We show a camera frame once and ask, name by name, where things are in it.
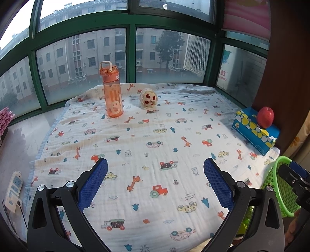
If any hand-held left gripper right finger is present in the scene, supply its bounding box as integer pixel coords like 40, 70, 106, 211
203, 157, 285, 252

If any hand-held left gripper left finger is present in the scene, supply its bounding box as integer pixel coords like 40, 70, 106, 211
27, 157, 109, 252

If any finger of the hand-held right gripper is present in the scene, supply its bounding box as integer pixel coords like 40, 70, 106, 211
278, 165, 304, 188
289, 161, 310, 182

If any green mesh plastic basket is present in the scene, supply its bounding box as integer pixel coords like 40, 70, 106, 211
239, 156, 302, 236

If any person's right hand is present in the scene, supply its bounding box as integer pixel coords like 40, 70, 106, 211
285, 210, 301, 248

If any beige floral curtain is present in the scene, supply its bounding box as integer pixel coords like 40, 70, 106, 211
284, 116, 310, 163

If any red apple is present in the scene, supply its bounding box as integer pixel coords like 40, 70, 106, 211
257, 106, 275, 129

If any white cartoon printed blanket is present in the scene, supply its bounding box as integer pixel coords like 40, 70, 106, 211
25, 82, 279, 252

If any blue pebble print tissue box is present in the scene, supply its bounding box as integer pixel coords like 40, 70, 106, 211
232, 107, 281, 156

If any white power strip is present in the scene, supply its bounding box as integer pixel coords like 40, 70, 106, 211
5, 170, 23, 209

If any orange plastic water bottle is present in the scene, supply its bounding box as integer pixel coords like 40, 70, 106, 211
99, 61, 124, 119

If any brown wooden cabinet panel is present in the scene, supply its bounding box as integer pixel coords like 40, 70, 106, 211
252, 0, 310, 148

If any round beige plush toy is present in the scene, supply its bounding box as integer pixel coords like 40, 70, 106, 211
139, 88, 158, 109

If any pink white striped object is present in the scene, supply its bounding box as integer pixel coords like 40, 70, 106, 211
0, 108, 15, 137

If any white printed outdoor air conditioner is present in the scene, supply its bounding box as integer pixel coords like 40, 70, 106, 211
216, 44, 267, 97

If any white louvered outdoor unit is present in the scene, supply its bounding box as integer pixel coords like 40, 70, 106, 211
183, 34, 211, 78

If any pink roller blind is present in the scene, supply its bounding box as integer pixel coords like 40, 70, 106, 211
221, 0, 271, 39

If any green window frame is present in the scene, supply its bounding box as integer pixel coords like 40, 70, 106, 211
0, 0, 270, 119

